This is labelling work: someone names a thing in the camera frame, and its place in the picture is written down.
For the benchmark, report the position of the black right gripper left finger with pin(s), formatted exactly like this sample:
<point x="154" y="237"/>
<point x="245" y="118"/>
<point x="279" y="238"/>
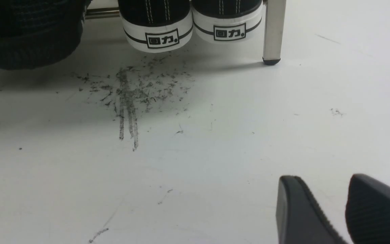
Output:
<point x="299" y="217"/>

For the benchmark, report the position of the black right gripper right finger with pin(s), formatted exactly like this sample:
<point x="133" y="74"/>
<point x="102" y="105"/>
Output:
<point x="367" y="211"/>

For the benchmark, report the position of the black canvas sneaker white laces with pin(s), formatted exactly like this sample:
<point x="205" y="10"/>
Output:
<point x="156" y="26"/>

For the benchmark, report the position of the stainless steel shoe rack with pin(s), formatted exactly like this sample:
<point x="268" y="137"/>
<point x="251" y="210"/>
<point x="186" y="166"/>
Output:
<point x="275" y="11"/>

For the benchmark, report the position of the black mesh shoe right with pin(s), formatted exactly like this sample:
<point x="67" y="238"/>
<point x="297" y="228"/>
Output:
<point x="37" y="33"/>

